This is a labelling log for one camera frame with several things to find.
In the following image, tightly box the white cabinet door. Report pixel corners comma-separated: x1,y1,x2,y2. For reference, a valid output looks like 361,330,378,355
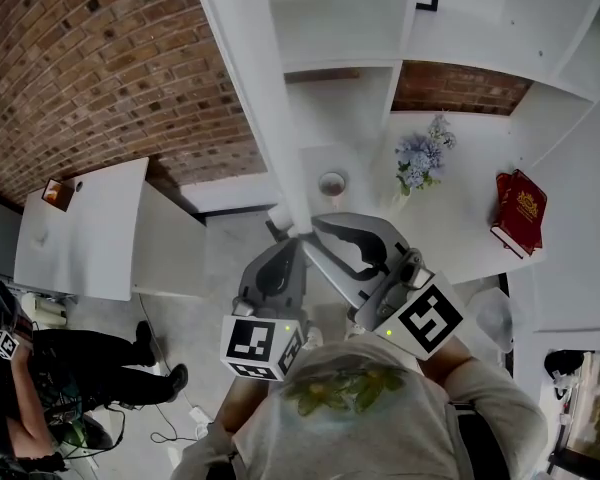
188,0,314,237

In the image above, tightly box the black bag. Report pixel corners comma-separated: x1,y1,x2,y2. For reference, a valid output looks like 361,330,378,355
543,349,595,385

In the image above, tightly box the white table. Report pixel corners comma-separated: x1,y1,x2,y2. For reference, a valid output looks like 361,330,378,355
12,156,209,303

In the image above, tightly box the person's grey printed shirt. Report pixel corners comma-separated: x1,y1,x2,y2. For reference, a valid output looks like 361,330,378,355
169,331,550,480

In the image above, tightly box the person's right forearm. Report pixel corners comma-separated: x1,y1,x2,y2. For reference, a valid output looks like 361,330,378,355
418,336,475,385

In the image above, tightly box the blue flower bouquet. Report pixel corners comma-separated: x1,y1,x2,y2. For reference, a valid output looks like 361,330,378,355
393,113,458,197

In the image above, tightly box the person's left forearm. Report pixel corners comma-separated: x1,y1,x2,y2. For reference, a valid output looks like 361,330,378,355
213,375,274,437

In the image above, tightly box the brown wooden box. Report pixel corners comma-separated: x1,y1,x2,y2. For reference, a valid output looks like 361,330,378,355
40,177,77,214

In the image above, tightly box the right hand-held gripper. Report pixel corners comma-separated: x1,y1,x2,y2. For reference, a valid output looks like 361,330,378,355
301,211,466,362

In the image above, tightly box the red hardcover book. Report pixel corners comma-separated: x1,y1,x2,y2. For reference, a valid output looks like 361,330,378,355
489,168,549,260

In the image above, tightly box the white shelf cabinet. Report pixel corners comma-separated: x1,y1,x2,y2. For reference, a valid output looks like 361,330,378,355
259,0,600,335

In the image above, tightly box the black floor cable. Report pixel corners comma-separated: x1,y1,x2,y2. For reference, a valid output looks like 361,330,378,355
137,292,212,445

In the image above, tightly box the clear plastic bag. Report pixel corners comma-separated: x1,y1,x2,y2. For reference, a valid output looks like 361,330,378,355
473,287,522,354

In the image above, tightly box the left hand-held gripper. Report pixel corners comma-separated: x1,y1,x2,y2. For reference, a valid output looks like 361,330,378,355
220,240,311,382

